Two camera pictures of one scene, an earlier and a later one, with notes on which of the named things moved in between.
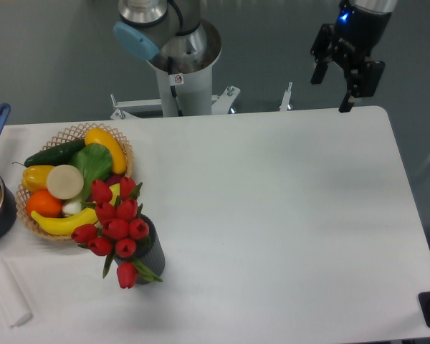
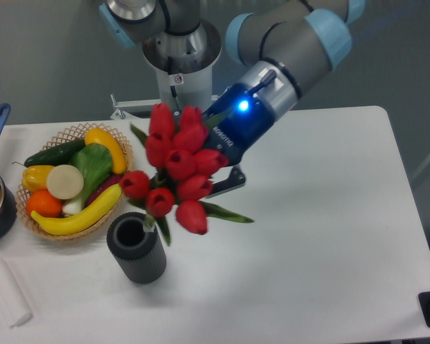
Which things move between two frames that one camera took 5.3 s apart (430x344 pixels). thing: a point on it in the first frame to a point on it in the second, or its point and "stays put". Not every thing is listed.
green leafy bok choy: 94,161 stays put
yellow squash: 107,137 stays put
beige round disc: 64,182 stays put
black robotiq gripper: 356,35 to 236,121
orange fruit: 45,204 stays put
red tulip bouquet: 122,233 to 182,171
